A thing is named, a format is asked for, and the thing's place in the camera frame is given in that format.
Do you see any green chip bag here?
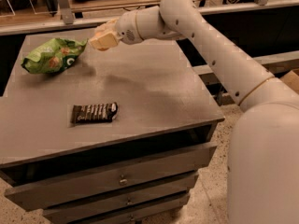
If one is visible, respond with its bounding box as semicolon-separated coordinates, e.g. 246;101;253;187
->
21;38;88;74

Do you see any grey metal railing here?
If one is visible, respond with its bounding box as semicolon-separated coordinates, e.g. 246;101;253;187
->
0;0;299;37

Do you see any middle grey drawer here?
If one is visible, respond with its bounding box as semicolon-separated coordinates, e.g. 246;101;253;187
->
43;171;198;224

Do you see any bottom grey drawer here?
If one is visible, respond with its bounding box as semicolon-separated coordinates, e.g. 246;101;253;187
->
69;191;190;224

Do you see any orange fruit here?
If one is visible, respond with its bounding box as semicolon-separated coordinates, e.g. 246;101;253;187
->
95;33;108;51

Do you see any grey drawer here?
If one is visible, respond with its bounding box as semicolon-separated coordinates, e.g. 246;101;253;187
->
43;171;198;224
5;142;216;211
69;191;190;224

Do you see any cardboard box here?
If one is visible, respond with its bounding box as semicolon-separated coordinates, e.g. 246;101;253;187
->
281;68;299;93

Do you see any top grey drawer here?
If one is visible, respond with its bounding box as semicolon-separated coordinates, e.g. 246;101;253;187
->
5;142;216;211

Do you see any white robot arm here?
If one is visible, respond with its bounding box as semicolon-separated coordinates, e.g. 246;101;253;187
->
90;0;299;224

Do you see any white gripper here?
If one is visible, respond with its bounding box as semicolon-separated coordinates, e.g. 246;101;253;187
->
89;10;143;51

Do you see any dark chocolate rxbar wrapper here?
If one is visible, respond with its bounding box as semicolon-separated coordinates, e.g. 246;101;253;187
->
71;103;119;124

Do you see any grey drawer cabinet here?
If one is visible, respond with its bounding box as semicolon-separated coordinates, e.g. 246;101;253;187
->
0;40;222;224

